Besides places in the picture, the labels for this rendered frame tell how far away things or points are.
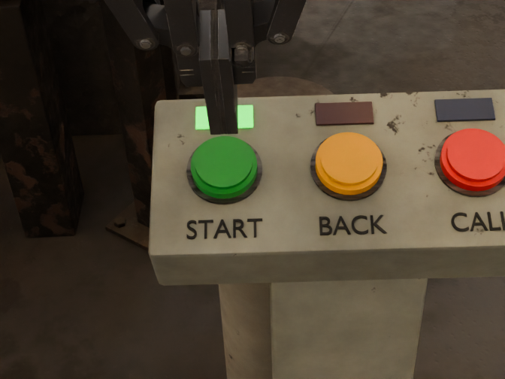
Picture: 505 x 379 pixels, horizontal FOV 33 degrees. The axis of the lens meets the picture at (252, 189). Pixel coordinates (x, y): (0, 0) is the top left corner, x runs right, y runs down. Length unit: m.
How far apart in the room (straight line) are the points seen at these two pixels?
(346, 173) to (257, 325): 0.31
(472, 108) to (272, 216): 0.14
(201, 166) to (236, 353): 0.37
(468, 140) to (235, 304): 0.34
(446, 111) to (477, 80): 1.12
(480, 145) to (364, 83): 1.12
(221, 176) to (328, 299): 0.11
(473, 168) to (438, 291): 0.75
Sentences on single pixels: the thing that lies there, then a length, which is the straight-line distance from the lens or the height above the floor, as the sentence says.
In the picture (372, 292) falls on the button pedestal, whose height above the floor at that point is 0.52.
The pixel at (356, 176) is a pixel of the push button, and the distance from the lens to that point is 0.51.
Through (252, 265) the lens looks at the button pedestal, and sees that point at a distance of 0.52.
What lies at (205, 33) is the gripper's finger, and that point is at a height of 0.72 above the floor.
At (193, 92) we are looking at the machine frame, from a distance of 1.51.
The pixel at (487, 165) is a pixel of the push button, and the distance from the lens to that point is 0.53.
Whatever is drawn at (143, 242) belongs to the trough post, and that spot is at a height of 0.01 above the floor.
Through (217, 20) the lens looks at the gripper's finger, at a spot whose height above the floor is 0.72.
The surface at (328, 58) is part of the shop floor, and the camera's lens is 1.71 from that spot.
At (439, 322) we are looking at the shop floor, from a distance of 1.23.
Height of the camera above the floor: 0.94
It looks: 42 degrees down
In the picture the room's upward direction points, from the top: 3 degrees counter-clockwise
